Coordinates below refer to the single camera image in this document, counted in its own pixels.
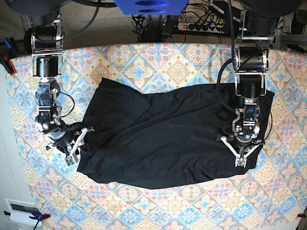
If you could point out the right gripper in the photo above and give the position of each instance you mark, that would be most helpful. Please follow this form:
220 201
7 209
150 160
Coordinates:
67 139

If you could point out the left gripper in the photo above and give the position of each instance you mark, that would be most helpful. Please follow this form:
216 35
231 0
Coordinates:
240 147

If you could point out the black long-sleeve t-shirt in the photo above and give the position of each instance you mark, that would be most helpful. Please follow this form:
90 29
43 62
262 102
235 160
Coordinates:
157 140

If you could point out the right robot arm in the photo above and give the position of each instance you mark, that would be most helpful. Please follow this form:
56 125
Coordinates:
47 50

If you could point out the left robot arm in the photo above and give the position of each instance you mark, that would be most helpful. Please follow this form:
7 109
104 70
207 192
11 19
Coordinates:
250 59

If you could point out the patterned tile tablecloth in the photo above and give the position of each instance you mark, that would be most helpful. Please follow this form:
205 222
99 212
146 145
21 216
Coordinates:
272 194

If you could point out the lower left table clamp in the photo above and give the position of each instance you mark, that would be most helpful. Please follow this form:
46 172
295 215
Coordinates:
36 216

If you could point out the table clamp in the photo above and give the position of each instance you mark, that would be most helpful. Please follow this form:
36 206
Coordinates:
36 216
5 60
301 215

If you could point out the lower right table clamp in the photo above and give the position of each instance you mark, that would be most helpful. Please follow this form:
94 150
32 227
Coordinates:
301 215

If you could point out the upper left table clamp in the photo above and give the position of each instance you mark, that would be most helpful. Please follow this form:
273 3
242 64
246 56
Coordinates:
5 60

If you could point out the white power strip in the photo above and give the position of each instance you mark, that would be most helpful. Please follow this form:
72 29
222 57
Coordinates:
199 27

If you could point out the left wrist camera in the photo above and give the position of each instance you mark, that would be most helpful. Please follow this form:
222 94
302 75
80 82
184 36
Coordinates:
241 162

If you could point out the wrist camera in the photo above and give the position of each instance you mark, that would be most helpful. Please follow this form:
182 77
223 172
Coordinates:
241 162
71 160

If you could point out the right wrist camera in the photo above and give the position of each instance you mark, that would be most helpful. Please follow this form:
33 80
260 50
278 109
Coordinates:
71 160

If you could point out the white wall outlet box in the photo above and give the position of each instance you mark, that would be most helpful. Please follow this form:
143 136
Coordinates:
20 206

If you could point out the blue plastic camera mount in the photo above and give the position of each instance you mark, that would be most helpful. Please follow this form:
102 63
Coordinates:
147 7

